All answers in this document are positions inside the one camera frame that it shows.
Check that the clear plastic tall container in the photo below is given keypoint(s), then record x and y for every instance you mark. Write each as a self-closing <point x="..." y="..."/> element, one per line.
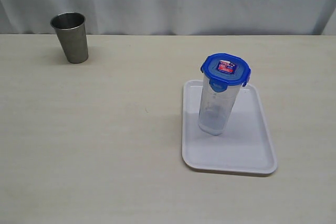
<point x="216" y="106"/>

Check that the stainless steel cup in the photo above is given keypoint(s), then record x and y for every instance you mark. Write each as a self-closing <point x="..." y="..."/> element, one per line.
<point x="71" y="32"/>

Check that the blue plastic container lid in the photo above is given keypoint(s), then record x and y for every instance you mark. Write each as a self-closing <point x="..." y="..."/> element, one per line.
<point x="224" y="70"/>

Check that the white rectangular plastic tray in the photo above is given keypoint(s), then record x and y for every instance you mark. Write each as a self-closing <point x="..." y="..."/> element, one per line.
<point x="245" y="147"/>

